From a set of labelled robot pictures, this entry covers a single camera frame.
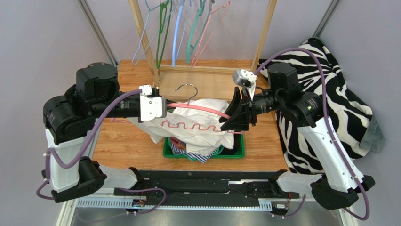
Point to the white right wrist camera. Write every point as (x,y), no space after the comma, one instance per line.
(245,79)

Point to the teal plastic hanger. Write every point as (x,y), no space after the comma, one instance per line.
(191,45)

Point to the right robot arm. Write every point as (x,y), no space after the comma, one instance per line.
(341,182)

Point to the pink plastic hanger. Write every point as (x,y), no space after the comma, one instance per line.
(189,106)

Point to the green plastic hanger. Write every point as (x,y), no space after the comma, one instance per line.
(164,22)

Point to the maroon tank top dark trim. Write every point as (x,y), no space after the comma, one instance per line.
(176,144)

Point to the green plastic tray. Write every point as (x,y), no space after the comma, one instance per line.
(167,152)

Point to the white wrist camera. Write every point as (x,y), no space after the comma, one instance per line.
(152,104)
(245,79)

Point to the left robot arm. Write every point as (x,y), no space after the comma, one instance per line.
(72,121)

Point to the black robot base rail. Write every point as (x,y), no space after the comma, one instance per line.
(195,190)

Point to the zebra print blanket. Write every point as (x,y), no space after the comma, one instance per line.
(352,119)

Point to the navy tank top maroon trim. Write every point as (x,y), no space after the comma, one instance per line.
(232,151)

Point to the light blue plastic hanger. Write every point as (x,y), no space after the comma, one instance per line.
(177,40)

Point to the wooden clothes rack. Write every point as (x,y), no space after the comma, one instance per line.
(237,44)

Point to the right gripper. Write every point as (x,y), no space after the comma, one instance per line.
(249,110)

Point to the blue white striped tank top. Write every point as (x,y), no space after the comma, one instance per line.
(196,156)

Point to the thin pink wire hanger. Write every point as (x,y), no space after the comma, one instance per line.
(216,18)

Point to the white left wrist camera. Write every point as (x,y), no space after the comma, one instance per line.
(152,104)

